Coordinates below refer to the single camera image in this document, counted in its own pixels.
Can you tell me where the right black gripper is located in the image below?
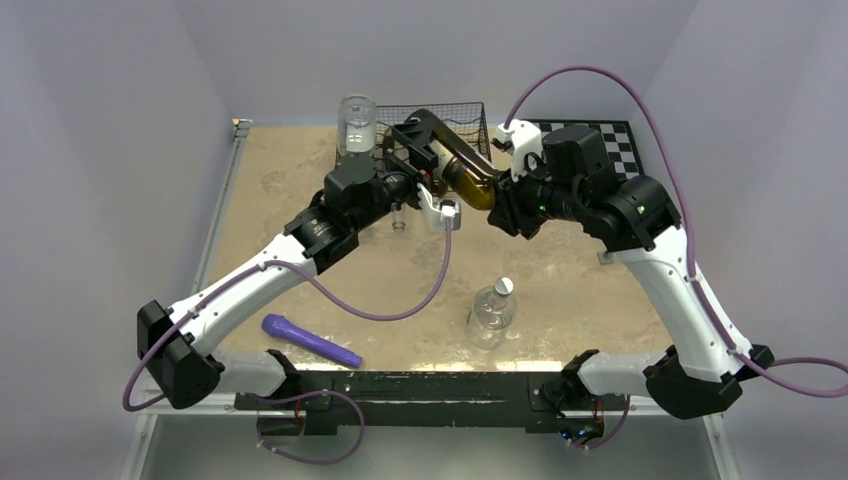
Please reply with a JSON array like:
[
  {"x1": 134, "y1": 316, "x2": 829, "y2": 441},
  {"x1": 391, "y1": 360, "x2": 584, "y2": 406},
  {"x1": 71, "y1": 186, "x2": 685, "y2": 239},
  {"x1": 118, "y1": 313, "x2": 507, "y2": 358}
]
[{"x1": 490, "y1": 153, "x2": 585, "y2": 234}]

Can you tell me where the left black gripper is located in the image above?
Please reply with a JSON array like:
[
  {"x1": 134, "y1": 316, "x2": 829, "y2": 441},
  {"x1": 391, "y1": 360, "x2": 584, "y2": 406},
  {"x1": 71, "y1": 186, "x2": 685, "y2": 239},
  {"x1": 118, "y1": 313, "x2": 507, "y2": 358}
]
[{"x1": 350, "y1": 119, "x2": 437, "y2": 233}]

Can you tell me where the dark green wine bottle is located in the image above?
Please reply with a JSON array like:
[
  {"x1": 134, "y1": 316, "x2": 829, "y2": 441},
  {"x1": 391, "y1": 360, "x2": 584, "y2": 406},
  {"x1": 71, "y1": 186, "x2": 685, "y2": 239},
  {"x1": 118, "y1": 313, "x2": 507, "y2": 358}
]
[{"x1": 405, "y1": 109, "x2": 500, "y2": 211}]

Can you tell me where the clear bottle white cap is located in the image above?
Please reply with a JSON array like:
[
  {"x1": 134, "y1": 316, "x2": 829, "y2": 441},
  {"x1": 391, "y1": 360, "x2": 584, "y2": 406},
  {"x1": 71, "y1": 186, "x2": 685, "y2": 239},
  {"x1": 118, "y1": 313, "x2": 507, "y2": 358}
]
[
  {"x1": 336, "y1": 94, "x2": 377, "y2": 161},
  {"x1": 466, "y1": 277, "x2": 518, "y2": 350}
]

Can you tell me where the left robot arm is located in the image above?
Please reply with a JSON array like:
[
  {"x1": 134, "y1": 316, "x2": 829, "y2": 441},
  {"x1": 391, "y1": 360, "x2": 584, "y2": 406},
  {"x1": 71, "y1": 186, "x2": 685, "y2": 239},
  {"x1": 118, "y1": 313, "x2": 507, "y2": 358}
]
[{"x1": 122, "y1": 134, "x2": 461, "y2": 411}]

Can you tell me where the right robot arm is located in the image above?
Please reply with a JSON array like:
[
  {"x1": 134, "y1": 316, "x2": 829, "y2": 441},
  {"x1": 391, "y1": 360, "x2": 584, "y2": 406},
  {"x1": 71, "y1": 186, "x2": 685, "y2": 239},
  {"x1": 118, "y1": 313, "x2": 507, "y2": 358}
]
[{"x1": 488, "y1": 121, "x2": 774, "y2": 419}]

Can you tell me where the black white chessboard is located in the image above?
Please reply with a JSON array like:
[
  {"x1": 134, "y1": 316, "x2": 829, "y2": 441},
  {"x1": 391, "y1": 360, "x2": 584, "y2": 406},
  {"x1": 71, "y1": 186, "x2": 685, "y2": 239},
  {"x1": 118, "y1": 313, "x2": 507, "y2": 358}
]
[{"x1": 529, "y1": 119, "x2": 644, "y2": 180}]

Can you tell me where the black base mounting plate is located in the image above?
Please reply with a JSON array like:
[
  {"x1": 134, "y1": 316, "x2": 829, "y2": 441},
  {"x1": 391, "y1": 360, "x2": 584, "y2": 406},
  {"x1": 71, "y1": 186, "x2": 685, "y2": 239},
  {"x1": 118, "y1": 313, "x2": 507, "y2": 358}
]
[{"x1": 235, "y1": 370, "x2": 625, "y2": 435}]

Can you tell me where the purple flashlight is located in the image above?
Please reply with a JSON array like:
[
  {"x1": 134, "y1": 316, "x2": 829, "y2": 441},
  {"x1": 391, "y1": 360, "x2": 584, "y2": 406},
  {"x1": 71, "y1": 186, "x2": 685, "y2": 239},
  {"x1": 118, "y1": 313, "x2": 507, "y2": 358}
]
[{"x1": 261, "y1": 314, "x2": 363, "y2": 369}]

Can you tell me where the black wire wine rack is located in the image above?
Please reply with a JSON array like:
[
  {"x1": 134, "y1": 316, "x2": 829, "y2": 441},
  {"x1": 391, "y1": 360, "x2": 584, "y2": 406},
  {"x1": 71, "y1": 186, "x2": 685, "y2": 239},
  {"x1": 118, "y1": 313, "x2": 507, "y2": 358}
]
[{"x1": 334, "y1": 102, "x2": 492, "y2": 196}]

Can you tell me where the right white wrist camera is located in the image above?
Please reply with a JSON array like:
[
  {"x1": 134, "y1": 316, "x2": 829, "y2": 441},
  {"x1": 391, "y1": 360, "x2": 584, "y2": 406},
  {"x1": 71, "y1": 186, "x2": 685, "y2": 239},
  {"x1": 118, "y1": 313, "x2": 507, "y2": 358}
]
[{"x1": 493, "y1": 120, "x2": 542, "y2": 182}]

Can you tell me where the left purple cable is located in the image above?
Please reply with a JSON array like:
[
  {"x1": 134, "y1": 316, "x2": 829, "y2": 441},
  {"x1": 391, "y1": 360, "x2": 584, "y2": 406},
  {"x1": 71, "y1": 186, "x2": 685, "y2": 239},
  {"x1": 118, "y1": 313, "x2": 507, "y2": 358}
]
[{"x1": 121, "y1": 215, "x2": 460, "y2": 413}]

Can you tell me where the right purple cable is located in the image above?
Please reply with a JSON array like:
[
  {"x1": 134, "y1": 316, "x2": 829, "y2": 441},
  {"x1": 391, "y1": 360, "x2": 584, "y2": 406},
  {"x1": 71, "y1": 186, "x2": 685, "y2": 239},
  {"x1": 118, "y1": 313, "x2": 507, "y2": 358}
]
[{"x1": 502, "y1": 65, "x2": 848, "y2": 400}]

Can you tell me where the aluminium frame rail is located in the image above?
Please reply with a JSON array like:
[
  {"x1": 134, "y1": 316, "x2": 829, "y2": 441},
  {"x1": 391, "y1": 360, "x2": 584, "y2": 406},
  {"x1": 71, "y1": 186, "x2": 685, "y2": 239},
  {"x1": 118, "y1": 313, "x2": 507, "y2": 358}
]
[{"x1": 119, "y1": 117, "x2": 740, "y2": 480}]

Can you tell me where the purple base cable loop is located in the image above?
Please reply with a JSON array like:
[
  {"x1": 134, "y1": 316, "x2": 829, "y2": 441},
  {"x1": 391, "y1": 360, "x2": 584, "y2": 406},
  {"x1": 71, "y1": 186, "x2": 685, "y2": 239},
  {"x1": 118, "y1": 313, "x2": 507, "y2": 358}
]
[{"x1": 255, "y1": 389, "x2": 368, "y2": 466}]

